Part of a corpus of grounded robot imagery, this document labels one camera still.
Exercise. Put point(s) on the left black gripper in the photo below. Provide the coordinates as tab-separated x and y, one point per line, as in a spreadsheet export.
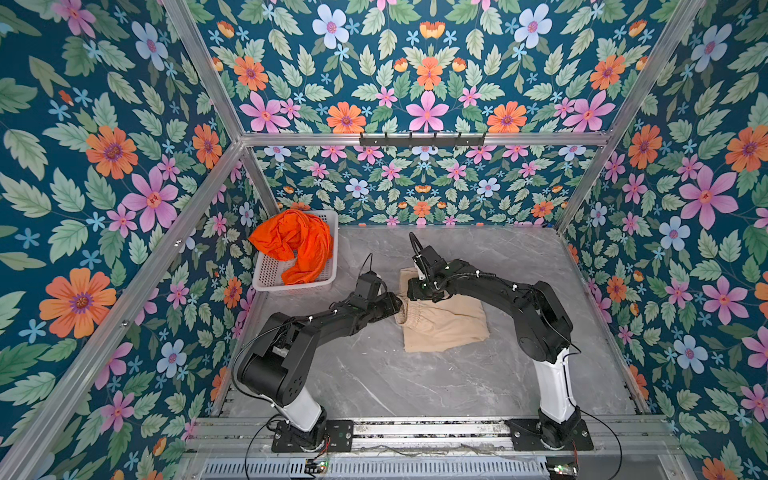
392	306

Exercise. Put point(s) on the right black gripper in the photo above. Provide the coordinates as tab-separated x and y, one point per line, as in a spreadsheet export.
413	290

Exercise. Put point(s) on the beige drawstring shorts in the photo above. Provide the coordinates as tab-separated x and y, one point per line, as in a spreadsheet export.
437	327

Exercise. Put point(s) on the orange shorts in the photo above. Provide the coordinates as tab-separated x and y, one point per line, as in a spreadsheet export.
299	236

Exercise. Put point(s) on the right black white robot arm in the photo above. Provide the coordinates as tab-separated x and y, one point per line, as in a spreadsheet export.
543	331

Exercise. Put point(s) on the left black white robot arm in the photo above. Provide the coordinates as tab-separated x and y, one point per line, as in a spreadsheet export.
277	363

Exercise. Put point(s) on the white perforated plastic basket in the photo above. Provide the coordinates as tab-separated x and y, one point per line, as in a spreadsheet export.
267	274

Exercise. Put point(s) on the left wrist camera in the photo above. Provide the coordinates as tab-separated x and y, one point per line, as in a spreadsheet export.
370	285

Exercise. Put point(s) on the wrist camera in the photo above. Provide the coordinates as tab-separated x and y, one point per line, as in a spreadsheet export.
426	260
370	285

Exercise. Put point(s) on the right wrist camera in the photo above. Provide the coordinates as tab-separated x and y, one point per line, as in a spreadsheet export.
426	260

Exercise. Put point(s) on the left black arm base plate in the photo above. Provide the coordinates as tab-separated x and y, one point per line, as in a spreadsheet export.
327	436

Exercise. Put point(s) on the black hook rail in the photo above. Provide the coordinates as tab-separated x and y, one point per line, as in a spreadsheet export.
408	140

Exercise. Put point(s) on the white vented cable duct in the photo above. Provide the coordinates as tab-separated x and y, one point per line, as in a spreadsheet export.
377	468

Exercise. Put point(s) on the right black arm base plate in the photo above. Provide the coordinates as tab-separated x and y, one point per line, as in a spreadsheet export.
527	434

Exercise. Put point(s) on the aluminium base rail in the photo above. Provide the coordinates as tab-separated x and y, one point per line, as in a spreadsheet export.
611	435

